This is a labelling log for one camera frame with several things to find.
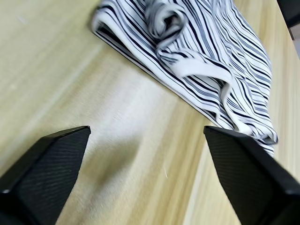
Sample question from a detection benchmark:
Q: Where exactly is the striped T-shirt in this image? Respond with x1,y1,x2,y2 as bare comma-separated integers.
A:
90,0,279,158

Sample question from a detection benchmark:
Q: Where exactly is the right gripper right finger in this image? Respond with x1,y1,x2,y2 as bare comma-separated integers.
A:
203,125,300,225

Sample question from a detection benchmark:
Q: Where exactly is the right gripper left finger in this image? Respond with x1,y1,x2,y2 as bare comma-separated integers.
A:
0,125,91,225

